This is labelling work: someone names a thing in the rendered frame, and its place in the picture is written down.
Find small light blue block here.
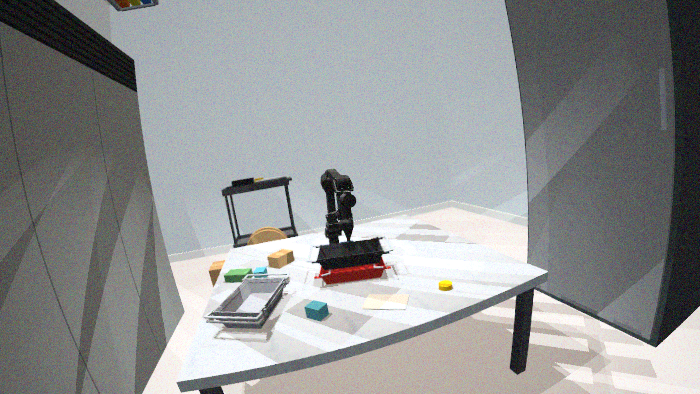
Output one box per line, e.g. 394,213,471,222
305,300,329,322
254,267,268,278

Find yellow short cylinder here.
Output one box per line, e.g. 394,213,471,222
438,281,452,291

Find tan block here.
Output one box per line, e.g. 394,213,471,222
267,249,295,269

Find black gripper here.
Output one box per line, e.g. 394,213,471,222
337,205,354,242

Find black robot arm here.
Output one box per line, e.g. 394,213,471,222
320,169,356,245

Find green rectangular block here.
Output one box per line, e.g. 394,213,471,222
224,268,253,283

